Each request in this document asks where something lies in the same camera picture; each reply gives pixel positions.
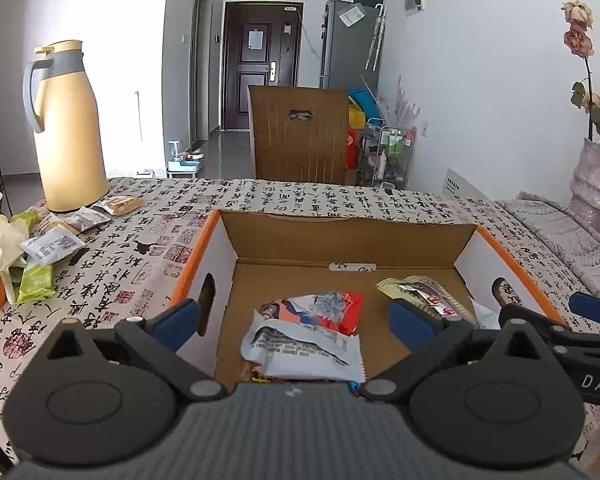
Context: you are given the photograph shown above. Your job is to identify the brown cake clear packet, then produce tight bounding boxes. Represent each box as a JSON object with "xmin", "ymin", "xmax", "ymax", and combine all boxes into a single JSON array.
[{"xmin": 100, "ymin": 196, "xmax": 145, "ymax": 216}]

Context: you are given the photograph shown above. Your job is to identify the white interior door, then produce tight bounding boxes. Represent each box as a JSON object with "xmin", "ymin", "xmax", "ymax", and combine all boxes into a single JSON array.
[{"xmin": 192, "ymin": 0, "xmax": 213, "ymax": 141}]

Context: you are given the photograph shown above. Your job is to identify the grey quilted cloth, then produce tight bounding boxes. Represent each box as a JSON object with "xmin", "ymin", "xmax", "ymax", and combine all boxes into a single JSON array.
[{"xmin": 495, "ymin": 192, "xmax": 600, "ymax": 306}]

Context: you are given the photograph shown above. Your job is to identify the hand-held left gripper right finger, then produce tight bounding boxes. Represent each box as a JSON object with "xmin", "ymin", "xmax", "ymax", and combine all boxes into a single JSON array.
[{"xmin": 357, "ymin": 299, "xmax": 556, "ymax": 402}]

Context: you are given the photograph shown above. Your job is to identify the red snack bag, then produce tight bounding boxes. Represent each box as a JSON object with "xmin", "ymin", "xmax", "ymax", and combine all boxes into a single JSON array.
[{"xmin": 260, "ymin": 291, "xmax": 366, "ymax": 336}]

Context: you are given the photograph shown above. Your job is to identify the dried pink roses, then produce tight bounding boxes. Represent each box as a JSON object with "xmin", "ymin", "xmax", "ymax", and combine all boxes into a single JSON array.
[{"xmin": 560, "ymin": 0, "xmax": 600, "ymax": 153}]

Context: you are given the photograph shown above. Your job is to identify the dark brown entrance door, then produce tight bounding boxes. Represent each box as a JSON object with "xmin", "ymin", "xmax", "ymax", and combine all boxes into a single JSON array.
[{"xmin": 221, "ymin": 1, "xmax": 304, "ymax": 132}]

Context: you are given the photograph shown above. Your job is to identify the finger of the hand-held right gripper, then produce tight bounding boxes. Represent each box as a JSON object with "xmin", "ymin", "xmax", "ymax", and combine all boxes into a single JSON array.
[
  {"xmin": 569, "ymin": 291, "xmax": 600, "ymax": 331},
  {"xmin": 499, "ymin": 304, "xmax": 600, "ymax": 348}
]

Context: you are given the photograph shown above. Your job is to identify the red gift box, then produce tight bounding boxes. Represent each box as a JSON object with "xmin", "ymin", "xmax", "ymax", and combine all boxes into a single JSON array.
[{"xmin": 347, "ymin": 127, "xmax": 363, "ymax": 171}]

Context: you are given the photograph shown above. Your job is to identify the white flat panel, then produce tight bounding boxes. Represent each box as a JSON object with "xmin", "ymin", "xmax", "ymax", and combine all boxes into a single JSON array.
[{"xmin": 445, "ymin": 167, "xmax": 501, "ymax": 206}]

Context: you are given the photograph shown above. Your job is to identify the yellow thermos jug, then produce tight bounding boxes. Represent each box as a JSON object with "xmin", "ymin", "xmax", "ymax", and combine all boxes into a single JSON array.
[{"xmin": 22, "ymin": 40, "xmax": 110, "ymax": 213}]

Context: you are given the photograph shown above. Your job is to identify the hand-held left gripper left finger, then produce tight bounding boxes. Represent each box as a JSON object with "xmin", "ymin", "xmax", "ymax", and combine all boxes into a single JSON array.
[{"xmin": 42, "ymin": 297, "xmax": 228, "ymax": 403}]

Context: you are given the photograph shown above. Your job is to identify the small white green appliance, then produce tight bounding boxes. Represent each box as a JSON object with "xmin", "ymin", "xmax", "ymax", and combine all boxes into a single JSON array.
[{"xmin": 167, "ymin": 140, "xmax": 203, "ymax": 178}]

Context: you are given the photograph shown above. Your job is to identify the white folded umbrella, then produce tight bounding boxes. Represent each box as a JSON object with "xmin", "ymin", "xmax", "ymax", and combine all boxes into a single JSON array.
[{"xmin": 365, "ymin": 3, "xmax": 387, "ymax": 72}]

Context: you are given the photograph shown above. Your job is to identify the wooden chair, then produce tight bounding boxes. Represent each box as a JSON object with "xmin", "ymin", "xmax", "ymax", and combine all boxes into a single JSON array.
[{"xmin": 248, "ymin": 85, "xmax": 351, "ymax": 186}]

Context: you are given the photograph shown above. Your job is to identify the pale purple dried grass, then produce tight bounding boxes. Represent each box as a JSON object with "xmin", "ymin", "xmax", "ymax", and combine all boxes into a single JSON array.
[{"xmin": 380, "ymin": 75, "xmax": 423, "ymax": 131}]

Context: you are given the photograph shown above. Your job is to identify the grey refrigerator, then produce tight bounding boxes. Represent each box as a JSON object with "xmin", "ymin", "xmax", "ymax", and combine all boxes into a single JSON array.
[{"xmin": 320, "ymin": 0, "xmax": 387, "ymax": 92}]

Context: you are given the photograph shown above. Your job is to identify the paper sheet on refrigerator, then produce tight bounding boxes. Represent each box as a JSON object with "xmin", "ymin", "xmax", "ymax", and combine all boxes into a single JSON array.
[{"xmin": 339, "ymin": 6, "xmax": 367, "ymax": 28}]

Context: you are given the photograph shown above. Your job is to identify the green snack packet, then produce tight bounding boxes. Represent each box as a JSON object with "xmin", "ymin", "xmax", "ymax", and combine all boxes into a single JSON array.
[
  {"xmin": 10, "ymin": 210, "xmax": 40, "ymax": 236},
  {"xmin": 15, "ymin": 260, "xmax": 56, "ymax": 303}
]

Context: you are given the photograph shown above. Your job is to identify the pink textured vase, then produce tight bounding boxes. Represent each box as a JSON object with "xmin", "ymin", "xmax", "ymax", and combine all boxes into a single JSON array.
[{"xmin": 570, "ymin": 137, "xmax": 600, "ymax": 226}]

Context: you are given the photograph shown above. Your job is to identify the red cardboard box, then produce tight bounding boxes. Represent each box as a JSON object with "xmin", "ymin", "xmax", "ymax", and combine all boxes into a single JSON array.
[{"xmin": 170, "ymin": 208, "xmax": 568, "ymax": 396}]

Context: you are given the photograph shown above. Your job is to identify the white wire storage cart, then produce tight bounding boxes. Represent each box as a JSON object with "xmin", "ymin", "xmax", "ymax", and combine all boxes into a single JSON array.
[{"xmin": 360, "ymin": 119, "xmax": 418, "ymax": 191}]

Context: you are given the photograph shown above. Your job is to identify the cream striped white snack packet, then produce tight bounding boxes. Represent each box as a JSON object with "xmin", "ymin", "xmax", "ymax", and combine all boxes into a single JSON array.
[{"xmin": 377, "ymin": 276, "xmax": 481, "ymax": 323}]

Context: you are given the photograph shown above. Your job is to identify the blue bag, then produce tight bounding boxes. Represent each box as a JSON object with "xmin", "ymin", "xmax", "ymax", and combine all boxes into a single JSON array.
[{"xmin": 349, "ymin": 87, "xmax": 381, "ymax": 121}]

